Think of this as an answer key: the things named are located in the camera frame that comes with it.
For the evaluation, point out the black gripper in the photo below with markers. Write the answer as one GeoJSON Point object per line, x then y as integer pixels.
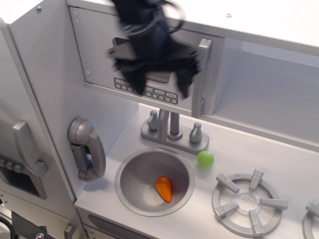
{"type": "Point", "coordinates": [150, 48]}

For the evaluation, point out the white toy microwave door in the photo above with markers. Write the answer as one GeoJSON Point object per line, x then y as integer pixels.
{"type": "Point", "coordinates": [95, 30]}

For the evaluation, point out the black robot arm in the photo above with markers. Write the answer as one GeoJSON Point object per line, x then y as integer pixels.
{"type": "Point", "coordinates": [141, 12]}

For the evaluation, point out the silver toy faucet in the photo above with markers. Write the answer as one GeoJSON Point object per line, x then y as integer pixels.
{"type": "Point", "coordinates": [163, 127]}

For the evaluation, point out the green toy ball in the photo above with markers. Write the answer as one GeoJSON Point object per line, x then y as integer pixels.
{"type": "Point", "coordinates": [205, 158]}

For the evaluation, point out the silver toy telephone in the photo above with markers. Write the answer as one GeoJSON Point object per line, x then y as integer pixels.
{"type": "Point", "coordinates": [87, 150]}

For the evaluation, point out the round metal sink bowl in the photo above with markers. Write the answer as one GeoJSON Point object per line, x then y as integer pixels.
{"type": "Point", "coordinates": [135, 181]}

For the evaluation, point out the orange toy carrot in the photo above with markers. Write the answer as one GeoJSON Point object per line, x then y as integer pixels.
{"type": "Point", "coordinates": [163, 187]}

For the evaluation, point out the white toy kitchen cabinet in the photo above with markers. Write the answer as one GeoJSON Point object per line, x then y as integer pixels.
{"type": "Point", "coordinates": [266, 116]}

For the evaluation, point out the silver toy stove burner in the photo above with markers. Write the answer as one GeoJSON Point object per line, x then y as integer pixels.
{"type": "Point", "coordinates": [247, 205]}

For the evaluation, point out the grey ice dispenser panel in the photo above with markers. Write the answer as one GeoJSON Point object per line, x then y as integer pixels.
{"type": "Point", "coordinates": [18, 176]}

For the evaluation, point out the silver fridge door handle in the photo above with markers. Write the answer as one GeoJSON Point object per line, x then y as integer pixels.
{"type": "Point", "coordinates": [27, 149]}

